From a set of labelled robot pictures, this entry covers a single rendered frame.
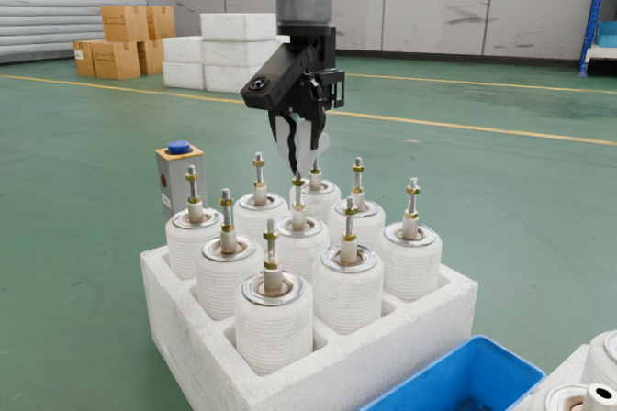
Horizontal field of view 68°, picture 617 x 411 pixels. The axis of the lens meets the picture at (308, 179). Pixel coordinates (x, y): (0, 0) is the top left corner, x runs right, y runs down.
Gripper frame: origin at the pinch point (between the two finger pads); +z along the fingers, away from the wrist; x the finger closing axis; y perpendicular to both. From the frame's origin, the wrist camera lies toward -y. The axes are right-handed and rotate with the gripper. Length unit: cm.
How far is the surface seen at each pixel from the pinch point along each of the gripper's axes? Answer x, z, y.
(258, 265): -1.2, 10.9, -9.8
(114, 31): 352, -5, 182
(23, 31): 536, 0, 182
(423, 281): -18.7, 14.5, 5.7
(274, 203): 8.6, 9.2, 4.7
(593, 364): -40.2, 10.9, -3.5
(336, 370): -16.2, 18.2, -12.8
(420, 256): -18.2, 10.4, 5.1
